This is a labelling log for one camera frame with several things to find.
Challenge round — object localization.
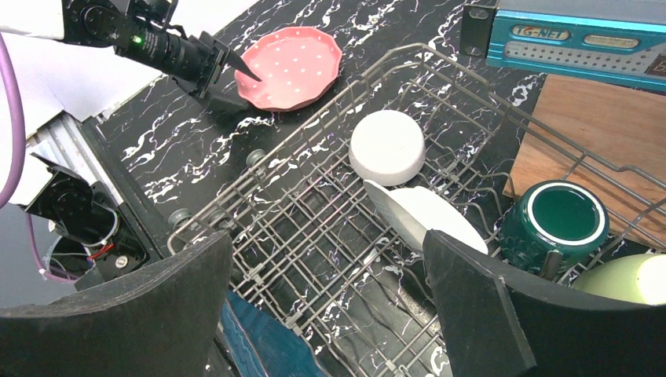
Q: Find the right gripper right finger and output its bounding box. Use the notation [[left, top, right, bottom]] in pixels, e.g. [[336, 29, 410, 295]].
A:
[[423, 230, 665, 376]]

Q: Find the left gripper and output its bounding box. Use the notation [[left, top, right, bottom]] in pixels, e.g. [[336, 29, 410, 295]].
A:
[[189, 31, 262, 112]]

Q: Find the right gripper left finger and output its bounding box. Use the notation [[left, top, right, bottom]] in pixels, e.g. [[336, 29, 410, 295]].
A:
[[1, 231, 232, 376]]

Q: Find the maroon plate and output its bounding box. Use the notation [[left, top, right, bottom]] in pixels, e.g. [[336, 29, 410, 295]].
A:
[[234, 27, 342, 112]]

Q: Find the dark blue plate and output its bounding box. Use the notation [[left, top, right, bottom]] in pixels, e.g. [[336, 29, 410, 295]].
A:
[[220, 291, 327, 376]]

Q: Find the dark green mug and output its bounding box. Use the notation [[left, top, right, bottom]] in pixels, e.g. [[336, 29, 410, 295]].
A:
[[497, 180, 610, 279]]

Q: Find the white plate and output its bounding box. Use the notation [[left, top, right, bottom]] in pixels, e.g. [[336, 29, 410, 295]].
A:
[[363, 180, 489, 254]]

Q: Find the light green mug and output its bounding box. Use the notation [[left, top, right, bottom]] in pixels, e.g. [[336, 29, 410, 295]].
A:
[[572, 254, 665, 306]]

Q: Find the patterned white bowl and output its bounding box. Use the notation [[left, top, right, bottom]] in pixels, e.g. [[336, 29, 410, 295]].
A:
[[348, 110, 426, 187]]

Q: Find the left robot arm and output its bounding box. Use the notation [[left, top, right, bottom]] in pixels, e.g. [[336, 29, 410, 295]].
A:
[[1, 1, 261, 106]]

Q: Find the wooden board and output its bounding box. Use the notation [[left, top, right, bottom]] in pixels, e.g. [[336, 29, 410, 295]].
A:
[[503, 75, 665, 235]]

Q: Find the aluminium frame rail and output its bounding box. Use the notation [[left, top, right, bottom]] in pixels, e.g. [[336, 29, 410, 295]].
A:
[[27, 112, 124, 205]]

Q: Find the grey wire dish rack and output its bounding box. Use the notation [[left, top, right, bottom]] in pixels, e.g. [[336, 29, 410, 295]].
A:
[[168, 43, 665, 376]]

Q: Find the grey network switch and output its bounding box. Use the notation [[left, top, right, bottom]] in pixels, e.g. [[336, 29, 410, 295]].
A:
[[459, 1, 665, 92]]

